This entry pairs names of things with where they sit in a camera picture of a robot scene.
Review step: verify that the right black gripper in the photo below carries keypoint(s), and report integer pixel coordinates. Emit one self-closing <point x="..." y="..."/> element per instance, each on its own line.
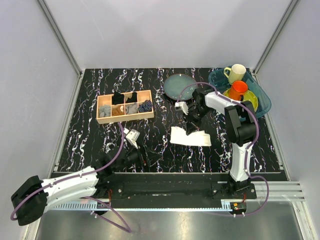
<point x="192" y="125"/>

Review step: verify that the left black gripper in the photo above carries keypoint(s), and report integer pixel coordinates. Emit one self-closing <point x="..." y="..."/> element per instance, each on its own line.
<point x="148" y="158"/>

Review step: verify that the white underwear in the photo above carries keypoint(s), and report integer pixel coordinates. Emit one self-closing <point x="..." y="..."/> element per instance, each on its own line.
<point x="179" y="136"/>

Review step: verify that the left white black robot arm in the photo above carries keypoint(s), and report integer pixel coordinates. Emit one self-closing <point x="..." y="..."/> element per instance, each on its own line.
<point x="35" y="196"/>

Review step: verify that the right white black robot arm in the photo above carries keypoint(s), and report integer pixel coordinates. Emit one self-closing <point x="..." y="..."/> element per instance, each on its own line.
<point x="241" y="127"/>

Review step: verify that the blue-green ceramic plate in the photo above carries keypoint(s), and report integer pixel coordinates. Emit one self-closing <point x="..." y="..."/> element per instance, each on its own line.
<point x="174" y="84"/>

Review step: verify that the teal transparent plastic bin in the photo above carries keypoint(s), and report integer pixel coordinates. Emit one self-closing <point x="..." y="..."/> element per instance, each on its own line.
<point x="220" y="81"/>

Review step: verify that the orange mug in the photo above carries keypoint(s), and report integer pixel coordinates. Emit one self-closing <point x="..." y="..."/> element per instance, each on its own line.
<point x="238" y="90"/>

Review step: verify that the navy striped rolled cloth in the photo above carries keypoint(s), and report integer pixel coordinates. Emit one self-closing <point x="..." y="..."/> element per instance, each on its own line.
<point x="145" y="106"/>

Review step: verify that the grey rolled cloth middle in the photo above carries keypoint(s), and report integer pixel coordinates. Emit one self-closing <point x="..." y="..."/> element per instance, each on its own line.
<point x="131" y="108"/>

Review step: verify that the grey rolled cloth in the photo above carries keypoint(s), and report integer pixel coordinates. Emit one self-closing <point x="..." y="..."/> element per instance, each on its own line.
<point x="131" y="108"/>
<point x="105" y="111"/>

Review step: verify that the yellow-green dotted plate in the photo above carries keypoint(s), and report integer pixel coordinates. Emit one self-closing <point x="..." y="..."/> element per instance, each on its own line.
<point x="249" y="96"/>

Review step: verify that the pale yellow mug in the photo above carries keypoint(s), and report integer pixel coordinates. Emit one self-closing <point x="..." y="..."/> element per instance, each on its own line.
<point x="234" y="73"/>

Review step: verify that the brown rolled cloth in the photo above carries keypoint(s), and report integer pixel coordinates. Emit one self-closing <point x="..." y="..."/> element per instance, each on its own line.
<point x="118" y="110"/>

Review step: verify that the wooden divided organizer box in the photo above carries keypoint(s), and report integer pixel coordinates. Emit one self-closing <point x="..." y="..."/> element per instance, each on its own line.
<point x="106" y="99"/>

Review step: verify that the small black rolled cloth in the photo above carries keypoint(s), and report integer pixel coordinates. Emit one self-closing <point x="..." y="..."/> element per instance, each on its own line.
<point x="131" y="97"/>

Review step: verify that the grey rolled cloth left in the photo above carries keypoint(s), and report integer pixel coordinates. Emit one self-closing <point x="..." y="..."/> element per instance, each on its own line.
<point x="105" y="111"/>

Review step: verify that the left connector box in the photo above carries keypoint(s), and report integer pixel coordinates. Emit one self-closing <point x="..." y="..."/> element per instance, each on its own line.
<point x="103" y="204"/>

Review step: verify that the connector box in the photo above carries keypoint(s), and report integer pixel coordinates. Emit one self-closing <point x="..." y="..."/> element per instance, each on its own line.
<point x="103" y="204"/>
<point x="238" y="207"/>

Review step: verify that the right connector box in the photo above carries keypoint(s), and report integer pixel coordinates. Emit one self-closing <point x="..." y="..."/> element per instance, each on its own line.
<point x="238" y="207"/>

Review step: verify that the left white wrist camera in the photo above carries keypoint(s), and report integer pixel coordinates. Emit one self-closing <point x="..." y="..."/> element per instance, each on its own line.
<point x="132" y="136"/>

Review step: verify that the front aluminium rail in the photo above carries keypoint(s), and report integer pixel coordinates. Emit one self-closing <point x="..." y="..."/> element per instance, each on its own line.
<point x="275" y="191"/>

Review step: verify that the right aluminium frame post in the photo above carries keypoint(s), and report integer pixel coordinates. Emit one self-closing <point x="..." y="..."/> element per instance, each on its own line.
<point x="276" y="34"/>

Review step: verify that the aluminium frame post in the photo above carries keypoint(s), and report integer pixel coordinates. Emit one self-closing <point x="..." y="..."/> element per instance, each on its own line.
<point x="59" y="36"/>
<point x="276" y="34"/>

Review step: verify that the left aluminium frame post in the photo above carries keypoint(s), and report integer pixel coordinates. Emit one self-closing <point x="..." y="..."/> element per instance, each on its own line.
<point x="59" y="36"/>

